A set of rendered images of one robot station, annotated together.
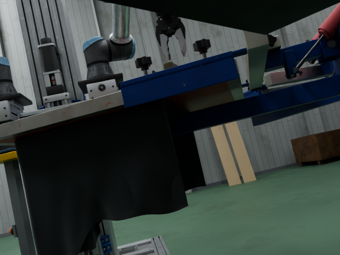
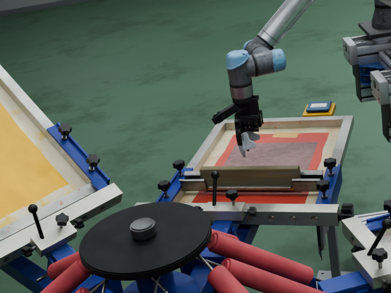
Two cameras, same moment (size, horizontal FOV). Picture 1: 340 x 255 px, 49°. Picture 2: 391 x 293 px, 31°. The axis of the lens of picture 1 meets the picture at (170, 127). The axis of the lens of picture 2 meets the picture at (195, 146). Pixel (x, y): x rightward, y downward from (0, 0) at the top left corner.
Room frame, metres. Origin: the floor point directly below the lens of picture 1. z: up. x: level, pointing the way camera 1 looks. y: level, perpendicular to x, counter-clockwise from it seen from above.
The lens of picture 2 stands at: (1.47, -2.26, 2.13)
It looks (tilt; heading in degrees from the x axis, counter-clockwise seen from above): 24 degrees down; 100
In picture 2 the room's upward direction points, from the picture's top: 10 degrees counter-clockwise
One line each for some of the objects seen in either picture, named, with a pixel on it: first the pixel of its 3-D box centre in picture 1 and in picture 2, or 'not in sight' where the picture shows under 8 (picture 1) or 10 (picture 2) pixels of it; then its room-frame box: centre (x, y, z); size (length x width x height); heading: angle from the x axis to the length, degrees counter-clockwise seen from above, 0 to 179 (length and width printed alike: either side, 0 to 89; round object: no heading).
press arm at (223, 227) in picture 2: (290, 56); (221, 232); (1.16, -0.42, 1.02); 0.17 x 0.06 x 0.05; 78
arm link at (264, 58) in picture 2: not in sight; (266, 61); (1.34, -0.03, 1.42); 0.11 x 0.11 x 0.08; 19
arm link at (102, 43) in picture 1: (96, 51); not in sight; (1.91, 0.29, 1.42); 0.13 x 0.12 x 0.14; 109
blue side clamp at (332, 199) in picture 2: not in sight; (328, 193); (1.50, -0.16, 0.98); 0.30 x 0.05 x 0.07; 78
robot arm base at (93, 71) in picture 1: (99, 73); not in sight; (1.91, 0.29, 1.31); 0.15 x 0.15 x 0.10
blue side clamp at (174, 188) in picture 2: (178, 81); (175, 192); (0.95, -0.05, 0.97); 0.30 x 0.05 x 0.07; 78
